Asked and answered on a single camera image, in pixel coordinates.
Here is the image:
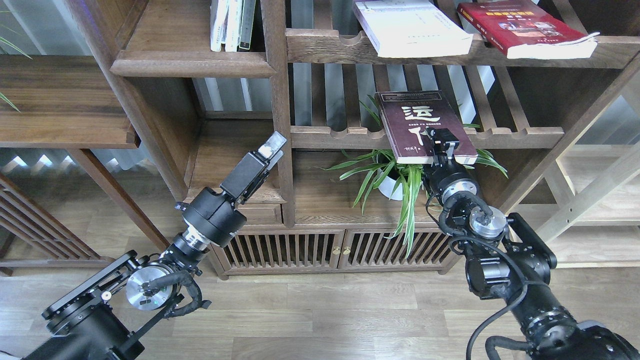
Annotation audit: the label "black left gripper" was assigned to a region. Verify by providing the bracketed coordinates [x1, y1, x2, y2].
[176, 131, 288, 248]

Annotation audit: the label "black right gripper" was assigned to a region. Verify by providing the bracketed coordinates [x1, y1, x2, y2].
[423, 128, 479, 201]

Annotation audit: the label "maroon book white characters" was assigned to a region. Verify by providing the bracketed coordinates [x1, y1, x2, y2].
[375, 90, 478, 165]

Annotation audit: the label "white paperback book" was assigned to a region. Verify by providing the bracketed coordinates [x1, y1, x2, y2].
[353, 0, 473, 59]

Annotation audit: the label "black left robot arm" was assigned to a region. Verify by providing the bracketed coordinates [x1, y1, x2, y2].
[26, 132, 287, 360]

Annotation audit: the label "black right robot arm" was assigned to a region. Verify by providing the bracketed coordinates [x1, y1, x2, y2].
[422, 127, 639, 360]

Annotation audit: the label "dark wooden side shelf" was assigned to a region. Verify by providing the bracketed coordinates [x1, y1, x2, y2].
[0, 54, 169, 249]

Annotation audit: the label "potted spider plant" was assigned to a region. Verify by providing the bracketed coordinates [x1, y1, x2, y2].
[331, 95, 508, 253]

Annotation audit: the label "dark wooden bookshelf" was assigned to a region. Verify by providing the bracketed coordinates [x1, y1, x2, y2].
[64, 0, 640, 281]

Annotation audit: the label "white upright book middle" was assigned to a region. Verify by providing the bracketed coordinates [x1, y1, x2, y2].
[224, 0, 243, 53]

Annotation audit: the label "white upright book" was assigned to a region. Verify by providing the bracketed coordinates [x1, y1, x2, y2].
[210, 0, 229, 52]
[224, 0, 243, 53]

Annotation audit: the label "dark green upright book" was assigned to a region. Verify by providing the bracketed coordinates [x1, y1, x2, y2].
[237, 0, 257, 51]

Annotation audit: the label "white upright book left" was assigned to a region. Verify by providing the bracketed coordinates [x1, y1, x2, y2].
[210, 0, 229, 52]

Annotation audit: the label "red paperback book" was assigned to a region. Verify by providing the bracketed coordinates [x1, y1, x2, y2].
[457, 0, 599, 60]

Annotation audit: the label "slatted wooden rack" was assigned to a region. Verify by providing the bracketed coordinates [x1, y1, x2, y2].
[0, 175, 115, 277]

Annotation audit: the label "green plant leaves left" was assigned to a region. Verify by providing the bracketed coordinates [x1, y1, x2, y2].
[0, 20, 33, 113]

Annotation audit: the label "light wooden shelf frame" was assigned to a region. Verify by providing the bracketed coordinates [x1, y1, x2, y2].
[495, 80, 640, 271]

